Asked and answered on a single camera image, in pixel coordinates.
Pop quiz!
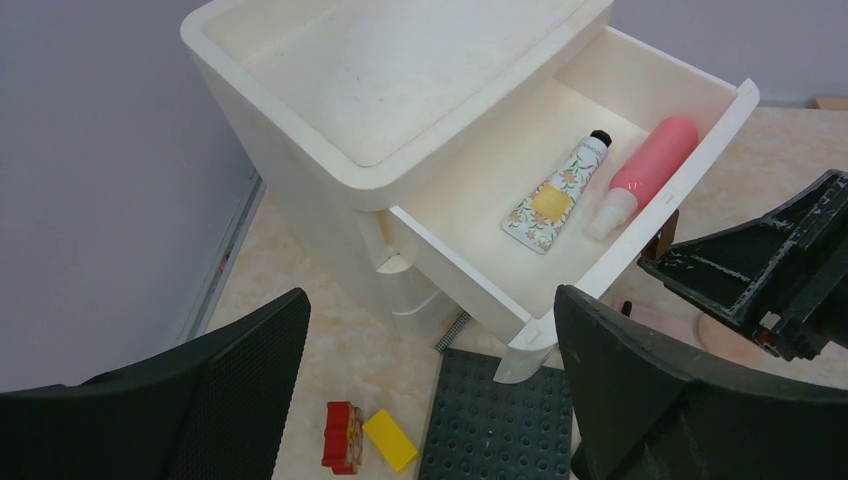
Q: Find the white drawer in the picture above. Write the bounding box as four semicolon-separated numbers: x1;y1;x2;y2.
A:
386;28;760;384

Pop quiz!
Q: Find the dark grey studded baseplate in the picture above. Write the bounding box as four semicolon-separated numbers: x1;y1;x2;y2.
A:
418;348;573;480

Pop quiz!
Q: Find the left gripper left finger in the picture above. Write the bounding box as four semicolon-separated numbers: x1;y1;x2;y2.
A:
1;288;311;479

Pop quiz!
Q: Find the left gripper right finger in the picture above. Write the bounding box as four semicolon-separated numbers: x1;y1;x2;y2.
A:
553;286;847;479

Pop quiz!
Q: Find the wooden block at wall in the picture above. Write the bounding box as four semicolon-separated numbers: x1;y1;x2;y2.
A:
813;96;848;111

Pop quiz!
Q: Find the floral hand cream tube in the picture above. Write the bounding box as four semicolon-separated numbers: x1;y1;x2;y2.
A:
501;130;613;255

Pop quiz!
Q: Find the red owl toy block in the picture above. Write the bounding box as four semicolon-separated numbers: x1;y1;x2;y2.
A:
321;401;364;475

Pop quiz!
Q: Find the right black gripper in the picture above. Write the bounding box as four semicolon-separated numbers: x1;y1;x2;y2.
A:
638;169;847;361

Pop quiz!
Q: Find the yellow toy block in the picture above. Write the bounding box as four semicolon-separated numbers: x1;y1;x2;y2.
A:
363;409;419;473

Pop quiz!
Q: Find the white drawer organizer cabinet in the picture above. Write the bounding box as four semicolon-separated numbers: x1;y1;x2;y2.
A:
180;1;612;342

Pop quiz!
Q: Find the pink bottle white cap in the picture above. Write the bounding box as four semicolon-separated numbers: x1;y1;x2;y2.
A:
586;115;699;240

